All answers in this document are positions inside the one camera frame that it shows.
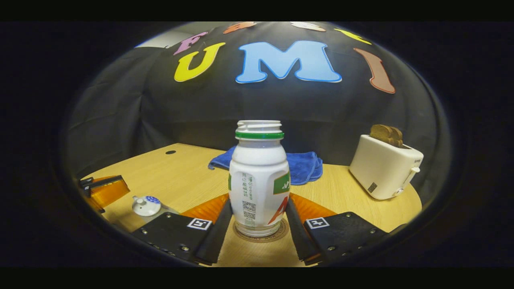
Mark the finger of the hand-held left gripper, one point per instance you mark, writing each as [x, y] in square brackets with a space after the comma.
[95, 205]
[108, 192]

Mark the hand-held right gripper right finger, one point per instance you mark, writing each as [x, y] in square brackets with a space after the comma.
[297, 237]

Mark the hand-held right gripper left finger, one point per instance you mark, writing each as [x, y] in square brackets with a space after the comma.
[219, 237]

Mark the round brown coaster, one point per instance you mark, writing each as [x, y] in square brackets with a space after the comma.
[283, 235]

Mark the white teacup lid blue print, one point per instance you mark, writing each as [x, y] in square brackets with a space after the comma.
[146, 208]

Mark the white plastic water bottle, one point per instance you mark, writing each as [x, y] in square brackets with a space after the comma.
[259, 176]

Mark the blue folded towel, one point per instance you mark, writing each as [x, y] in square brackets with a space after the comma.
[303, 166]

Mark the white toaster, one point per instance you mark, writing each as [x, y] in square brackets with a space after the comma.
[381, 168]

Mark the black backdrop cloth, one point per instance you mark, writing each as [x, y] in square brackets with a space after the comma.
[200, 112]

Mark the toasted bread slice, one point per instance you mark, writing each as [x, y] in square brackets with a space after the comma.
[380, 133]
[397, 137]

